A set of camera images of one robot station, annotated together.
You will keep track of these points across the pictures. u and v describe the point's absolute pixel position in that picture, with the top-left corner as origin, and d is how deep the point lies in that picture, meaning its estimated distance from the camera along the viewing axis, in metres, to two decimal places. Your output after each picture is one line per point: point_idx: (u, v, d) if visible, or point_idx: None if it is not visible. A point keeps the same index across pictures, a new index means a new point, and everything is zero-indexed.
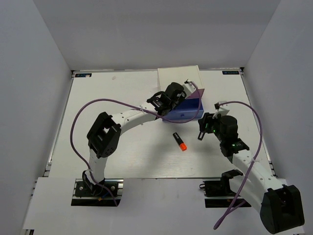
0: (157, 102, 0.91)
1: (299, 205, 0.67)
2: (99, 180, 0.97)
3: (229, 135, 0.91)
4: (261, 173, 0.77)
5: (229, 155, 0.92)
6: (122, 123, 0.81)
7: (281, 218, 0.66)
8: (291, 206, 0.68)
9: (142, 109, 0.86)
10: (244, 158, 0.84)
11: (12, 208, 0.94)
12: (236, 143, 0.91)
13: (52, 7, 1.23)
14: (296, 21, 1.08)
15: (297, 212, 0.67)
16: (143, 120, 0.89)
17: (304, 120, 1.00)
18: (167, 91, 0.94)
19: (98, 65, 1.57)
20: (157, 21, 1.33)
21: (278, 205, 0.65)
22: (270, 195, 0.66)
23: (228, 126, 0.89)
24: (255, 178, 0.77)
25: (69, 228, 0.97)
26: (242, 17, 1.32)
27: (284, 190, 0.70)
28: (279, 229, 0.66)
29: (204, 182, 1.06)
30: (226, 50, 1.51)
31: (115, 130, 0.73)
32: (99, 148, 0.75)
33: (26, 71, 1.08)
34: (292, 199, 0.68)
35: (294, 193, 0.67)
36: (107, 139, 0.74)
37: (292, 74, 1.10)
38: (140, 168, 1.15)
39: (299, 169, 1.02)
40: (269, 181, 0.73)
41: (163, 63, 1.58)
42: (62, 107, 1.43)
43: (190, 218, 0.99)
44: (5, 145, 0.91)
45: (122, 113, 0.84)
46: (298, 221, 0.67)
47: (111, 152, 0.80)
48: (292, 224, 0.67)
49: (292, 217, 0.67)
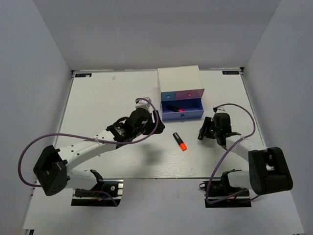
0: (119, 129, 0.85)
1: (283, 164, 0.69)
2: (90, 187, 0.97)
3: (222, 126, 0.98)
4: (248, 142, 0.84)
5: (223, 144, 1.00)
6: (70, 158, 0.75)
7: (267, 176, 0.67)
8: (276, 168, 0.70)
9: (97, 139, 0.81)
10: (234, 137, 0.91)
11: (12, 207, 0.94)
12: (230, 132, 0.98)
13: (52, 7, 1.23)
14: (297, 21, 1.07)
15: (283, 172, 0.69)
16: (100, 150, 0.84)
17: (305, 120, 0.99)
18: (131, 117, 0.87)
19: (98, 65, 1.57)
20: (157, 21, 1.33)
21: (261, 161, 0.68)
22: (253, 152, 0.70)
23: (220, 116, 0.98)
24: (243, 148, 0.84)
25: (69, 228, 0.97)
26: (242, 17, 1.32)
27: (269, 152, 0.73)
28: (266, 188, 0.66)
29: (204, 182, 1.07)
30: (226, 50, 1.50)
31: (59, 169, 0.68)
32: (43, 186, 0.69)
33: (26, 72, 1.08)
34: (276, 159, 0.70)
35: (277, 151, 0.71)
36: (50, 178, 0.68)
37: (292, 73, 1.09)
38: (140, 167, 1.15)
39: (299, 168, 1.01)
40: (255, 147, 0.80)
41: (163, 63, 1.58)
42: (62, 107, 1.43)
43: (190, 218, 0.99)
44: (5, 146, 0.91)
45: (72, 145, 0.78)
46: (286, 182, 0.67)
47: (60, 188, 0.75)
48: (281, 185, 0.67)
49: (279, 176, 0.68)
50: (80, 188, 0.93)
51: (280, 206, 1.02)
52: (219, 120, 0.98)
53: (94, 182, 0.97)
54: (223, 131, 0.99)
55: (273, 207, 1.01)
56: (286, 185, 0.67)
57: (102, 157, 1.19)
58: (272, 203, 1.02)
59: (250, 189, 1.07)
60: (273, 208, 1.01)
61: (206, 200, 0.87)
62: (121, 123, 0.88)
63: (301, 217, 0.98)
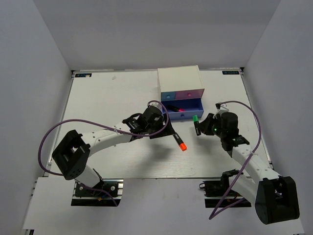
0: (133, 123, 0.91)
1: (294, 196, 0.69)
2: (92, 185, 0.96)
3: (229, 129, 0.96)
4: (258, 164, 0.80)
5: (229, 150, 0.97)
6: (92, 143, 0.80)
7: (275, 207, 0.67)
8: (285, 198, 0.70)
9: (116, 129, 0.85)
10: (243, 151, 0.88)
11: (11, 207, 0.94)
12: (236, 138, 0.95)
13: (52, 7, 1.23)
14: (297, 21, 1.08)
15: (292, 203, 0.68)
16: (117, 140, 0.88)
17: (305, 120, 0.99)
18: (145, 113, 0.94)
19: (98, 65, 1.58)
20: (157, 22, 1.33)
21: (272, 194, 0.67)
22: (265, 183, 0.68)
23: (228, 120, 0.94)
24: (253, 170, 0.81)
25: (69, 228, 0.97)
26: (242, 17, 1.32)
27: (279, 181, 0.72)
28: (272, 220, 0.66)
29: (205, 182, 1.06)
30: (226, 50, 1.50)
31: (83, 151, 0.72)
32: (64, 169, 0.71)
33: (26, 72, 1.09)
34: (286, 190, 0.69)
35: (289, 183, 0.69)
36: (73, 160, 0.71)
37: (292, 73, 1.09)
38: (140, 167, 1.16)
39: (300, 168, 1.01)
40: (265, 171, 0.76)
41: (163, 63, 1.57)
42: (63, 106, 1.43)
43: (190, 218, 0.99)
44: (4, 145, 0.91)
45: (94, 132, 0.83)
46: (293, 213, 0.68)
47: (77, 175, 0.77)
48: (287, 216, 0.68)
49: (287, 208, 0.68)
50: (83, 185, 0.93)
51: None
52: (227, 122, 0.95)
53: (98, 180, 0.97)
54: (230, 134, 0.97)
55: None
56: (292, 216, 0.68)
57: (102, 157, 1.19)
58: None
59: None
60: None
61: (211, 215, 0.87)
62: (135, 118, 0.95)
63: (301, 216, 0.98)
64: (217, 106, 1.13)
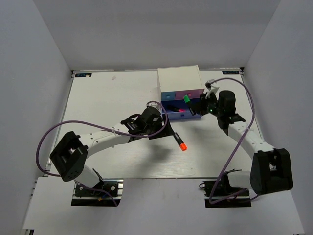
0: (132, 124, 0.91)
1: (288, 167, 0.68)
2: (92, 185, 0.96)
3: (226, 108, 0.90)
4: (254, 138, 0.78)
5: (225, 128, 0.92)
6: (90, 144, 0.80)
7: (269, 178, 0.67)
8: (280, 169, 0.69)
9: (114, 130, 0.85)
10: (238, 127, 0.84)
11: (12, 207, 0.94)
12: (233, 116, 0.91)
13: (52, 7, 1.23)
14: (297, 21, 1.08)
15: (285, 174, 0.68)
16: (116, 141, 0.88)
17: (304, 120, 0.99)
18: (144, 114, 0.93)
19: (98, 65, 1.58)
20: (157, 22, 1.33)
21: (266, 166, 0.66)
22: (259, 155, 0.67)
23: (226, 98, 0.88)
24: (248, 144, 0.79)
25: (69, 228, 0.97)
26: (242, 17, 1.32)
27: (275, 153, 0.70)
28: (266, 190, 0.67)
29: (205, 182, 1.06)
30: (226, 50, 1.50)
31: (80, 152, 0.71)
32: (61, 171, 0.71)
33: (27, 72, 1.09)
34: (280, 162, 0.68)
35: (283, 154, 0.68)
36: (71, 162, 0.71)
37: (292, 73, 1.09)
38: (140, 167, 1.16)
39: (300, 168, 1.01)
40: (260, 145, 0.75)
41: (163, 63, 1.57)
42: (62, 107, 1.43)
43: (190, 218, 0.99)
44: (5, 145, 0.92)
45: (91, 133, 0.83)
46: (287, 184, 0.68)
47: (75, 176, 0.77)
48: (281, 186, 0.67)
49: (281, 179, 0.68)
50: (83, 185, 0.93)
51: (280, 206, 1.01)
52: (225, 101, 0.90)
53: (98, 180, 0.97)
54: (226, 113, 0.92)
55: (274, 207, 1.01)
56: (285, 186, 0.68)
57: (102, 157, 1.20)
58: (272, 202, 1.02)
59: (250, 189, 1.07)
60: (273, 208, 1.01)
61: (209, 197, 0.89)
62: (133, 119, 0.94)
63: (301, 217, 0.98)
64: (207, 85, 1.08)
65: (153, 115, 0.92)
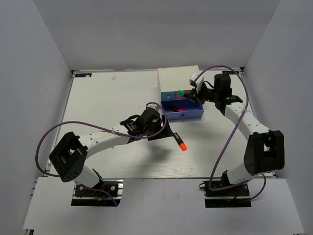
0: (131, 125, 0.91)
1: (281, 148, 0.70)
2: (92, 185, 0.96)
3: (223, 90, 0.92)
4: (250, 120, 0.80)
5: (222, 108, 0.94)
6: (90, 145, 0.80)
7: (262, 159, 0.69)
8: (273, 150, 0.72)
9: (113, 131, 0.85)
10: (235, 108, 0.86)
11: (12, 207, 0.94)
12: (230, 97, 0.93)
13: (52, 7, 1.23)
14: (297, 21, 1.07)
15: (278, 155, 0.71)
16: (116, 142, 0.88)
17: (304, 120, 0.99)
18: (143, 115, 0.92)
19: (98, 65, 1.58)
20: (157, 22, 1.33)
21: (260, 147, 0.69)
22: (255, 136, 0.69)
23: (222, 79, 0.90)
24: (244, 126, 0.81)
25: (69, 228, 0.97)
26: (242, 17, 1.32)
27: (269, 134, 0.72)
28: (258, 170, 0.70)
29: (204, 182, 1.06)
30: (226, 50, 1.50)
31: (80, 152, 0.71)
32: (60, 172, 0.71)
33: (26, 72, 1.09)
34: (275, 143, 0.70)
35: (278, 136, 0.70)
36: (70, 163, 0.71)
37: (292, 73, 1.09)
38: (140, 167, 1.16)
39: (300, 167, 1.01)
40: (257, 126, 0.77)
41: (163, 63, 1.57)
42: (63, 107, 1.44)
43: (190, 218, 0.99)
44: (5, 145, 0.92)
45: (91, 134, 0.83)
46: (279, 164, 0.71)
47: (74, 176, 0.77)
48: (273, 167, 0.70)
49: (273, 159, 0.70)
50: (83, 185, 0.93)
51: (280, 206, 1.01)
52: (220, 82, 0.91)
53: (98, 180, 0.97)
54: (222, 94, 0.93)
55: (274, 206, 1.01)
56: (278, 167, 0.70)
57: (102, 157, 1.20)
58: (272, 202, 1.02)
59: (250, 189, 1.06)
60: (273, 207, 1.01)
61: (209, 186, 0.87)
62: (132, 120, 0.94)
63: (301, 217, 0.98)
64: (192, 84, 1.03)
65: (152, 117, 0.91)
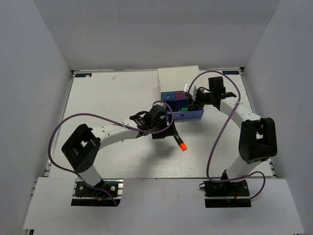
0: (140, 120, 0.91)
1: (273, 134, 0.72)
2: (93, 183, 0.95)
3: (216, 87, 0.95)
4: (242, 110, 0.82)
5: (217, 105, 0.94)
6: (102, 137, 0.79)
7: (256, 145, 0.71)
8: (265, 137, 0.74)
9: (124, 125, 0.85)
10: (230, 102, 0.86)
11: (12, 207, 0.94)
12: (224, 93, 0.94)
13: (52, 7, 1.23)
14: (297, 21, 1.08)
15: (270, 141, 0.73)
16: (126, 135, 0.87)
17: (304, 119, 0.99)
18: (152, 111, 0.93)
19: (98, 64, 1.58)
20: (157, 22, 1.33)
21: (253, 132, 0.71)
22: (247, 123, 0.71)
23: (214, 78, 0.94)
24: (237, 116, 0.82)
25: (69, 228, 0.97)
26: (242, 17, 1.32)
27: (261, 122, 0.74)
28: (253, 156, 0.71)
29: (205, 182, 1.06)
30: (226, 50, 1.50)
31: (93, 144, 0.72)
32: (73, 163, 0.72)
33: (26, 72, 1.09)
34: (267, 130, 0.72)
35: (269, 123, 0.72)
36: (83, 154, 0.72)
37: (292, 73, 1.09)
38: (140, 167, 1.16)
39: (300, 167, 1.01)
40: (249, 116, 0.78)
41: (163, 63, 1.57)
42: (63, 107, 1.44)
43: (190, 218, 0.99)
44: (5, 145, 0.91)
45: (102, 127, 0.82)
46: (272, 151, 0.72)
47: (86, 168, 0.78)
48: (266, 153, 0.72)
49: (266, 146, 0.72)
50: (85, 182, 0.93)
51: (281, 206, 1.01)
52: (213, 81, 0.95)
53: (98, 180, 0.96)
54: (216, 91, 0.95)
55: (274, 206, 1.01)
56: (271, 153, 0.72)
57: (102, 157, 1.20)
58: (272, 202, 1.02)
59: (250, 188, 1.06)
60: (273, 207, 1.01)
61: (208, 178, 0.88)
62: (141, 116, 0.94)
63: (301, 217, 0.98)
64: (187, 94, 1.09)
65: (161, 113, 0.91)
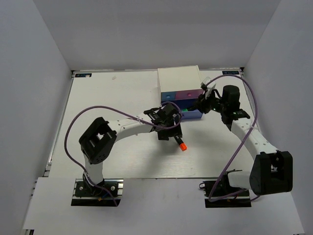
0: (154, 114, 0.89)
1: (289, 170, 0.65)
2: (97, 181, 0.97)
3: (231, 104, 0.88)
4: (257, 138, 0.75)
5: (228, 123, 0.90)
6: (118, 130, 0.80)
7: (269, 180, 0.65)
8: (280, 171, 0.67)
9: (139, 119, 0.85)
10: (242, 125, 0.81)
11: (12, 207, 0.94)
12: (237, 111, 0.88)
13: (52, 7, 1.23)
14: (297, 20, 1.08)
15: (286, 177, 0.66)
16: (139, 130, 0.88)
17: (305, 119, 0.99)
18: (166, 107, 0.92)
19: (98, 65, 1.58)
20: (157, 22, 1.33)
21: (268, 168, 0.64)
22: (261, 156, 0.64)
23: (230, 93, 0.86)
24: (250, 143, 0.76)
25: (69, 228, 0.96)
26: (242, 17, 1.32)
27: (277, 155, 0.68)
28: (265, 191, 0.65)
29: (204, 182, 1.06)
30: (226, 50, 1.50)
31: (110, 136, 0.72)
32: (90, 154, 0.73)
33: (26, 72, 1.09)
34: (283, 165, 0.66)
35: (287, 158, 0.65)
36: (100, 146, 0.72)
37: (292, 73, 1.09)
38: (139, 168, 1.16)
39: (300, 167, 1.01)
40: (263, 147, 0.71)
41: (163, 63, 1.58)
42: (63, 107, 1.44)
43: (190, 218, 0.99)
44: (5, 145, 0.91)
45: (118, 120, 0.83)
46: (286, 186, 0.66)
47: (102, 160, 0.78)
48: (279, 188, 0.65)
49: (280, 181, 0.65)
50: (89, 179, 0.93)
51: (281, 206, 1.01)
52: (228, 95, 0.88)
53: (101, 178, 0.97)
54: (230, 108, 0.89)
55: (274, 206, 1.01)
56: (284, 189, 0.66)
57: None
58: (272, 202, 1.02)
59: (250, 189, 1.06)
60: (273, 207, 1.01)
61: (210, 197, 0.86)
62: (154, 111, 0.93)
63: (301, 216, 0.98)
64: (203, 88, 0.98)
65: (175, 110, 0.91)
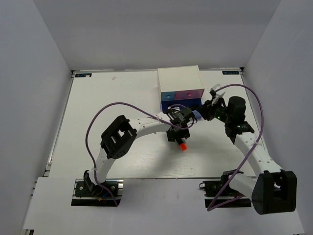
0: (172, 114, 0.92)
1: (293, 190, 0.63)
2: (100, 181, 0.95)
3: (235, 116, 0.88)
4: (261, 155, 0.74)
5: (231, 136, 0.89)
6: (138, 129, 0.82)
7: (272, 199, 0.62)
8: (284, 190, 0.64)
9: (158, 119, 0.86)
10: (247, 139, 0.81)
11: (11, 207, 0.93)
12: (242, 125, 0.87)
13: (52, 7, 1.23)
14: (297, 20, 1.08)
15: (289, 197, 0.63)
16: (158, 129, 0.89)
17: (305, 119, 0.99)
18: (185, 110, 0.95)
19: (98, 65, 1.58)
20: (157, 22, 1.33)
21: (271, 188, 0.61)
22: (265, 175, 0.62)
23: (236, 105, 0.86)
24: (254, 160, 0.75)
25: (69, 228, 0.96)
26: (242, 17, 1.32)
27: (280, 174, 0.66)
28: (267, 210, 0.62)
29: (204, 182, 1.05)
30: (226, 50, 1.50)
31: (130, 134, 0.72)
32: (110, 150, 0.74)
33: (26, 72, 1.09)
34: (287, 184, 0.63)
35: (290, 177, 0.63)
36: (121, 142, 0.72)
37: (292, 73, 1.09)
38: (140, 168, 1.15)
39: (300, 167, 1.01)
40: (267, 165, 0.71)
41: (163, 63, 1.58)
42: (63, 106, 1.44)
43: (190, 218, 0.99)
44: (4, 145, 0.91)
45: (139, 119, 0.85)
46: (288, 206, 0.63)
47: (122, 155, 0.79)
48: (281, 208, 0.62)
49: (283, 200, 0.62)
50: (94, 178, 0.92)
51: None
52: (234, 107, 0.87)
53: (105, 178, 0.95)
54: (234, 121, 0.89)
55: None
56: (287, 209, 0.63)
57: None
58: None
59: None
60: None
61: (209, 210, 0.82)
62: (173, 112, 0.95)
63: (301, 216, 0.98)
64: (212, 93, 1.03)
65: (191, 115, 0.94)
